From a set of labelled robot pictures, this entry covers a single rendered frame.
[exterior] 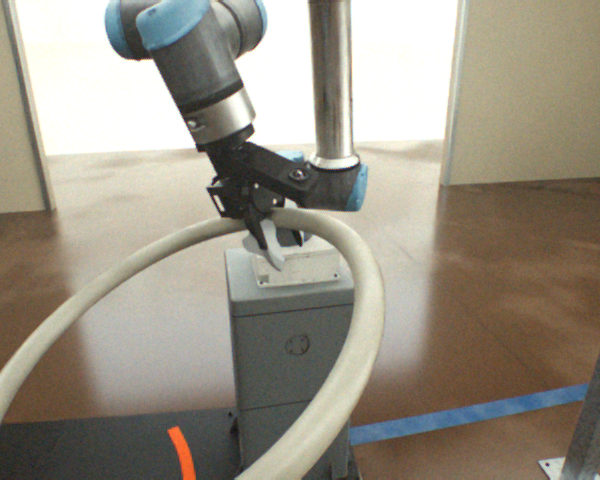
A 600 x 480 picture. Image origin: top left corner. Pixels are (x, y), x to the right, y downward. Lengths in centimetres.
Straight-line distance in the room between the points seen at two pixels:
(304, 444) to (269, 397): 123
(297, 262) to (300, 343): 27
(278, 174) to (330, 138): 70
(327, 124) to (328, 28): 24
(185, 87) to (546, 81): 637
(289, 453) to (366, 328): 12
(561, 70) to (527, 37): 71
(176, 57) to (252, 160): 15
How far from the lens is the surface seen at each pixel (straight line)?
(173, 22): 54
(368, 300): 41
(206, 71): 55
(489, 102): 629
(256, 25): 66
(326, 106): 122
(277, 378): 152
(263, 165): 57
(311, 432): 34
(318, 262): 139
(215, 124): 56
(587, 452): 203
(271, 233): 62
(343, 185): 128
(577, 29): 701
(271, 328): 140
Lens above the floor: 150
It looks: 22 degrees down
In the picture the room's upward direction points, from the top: straight up
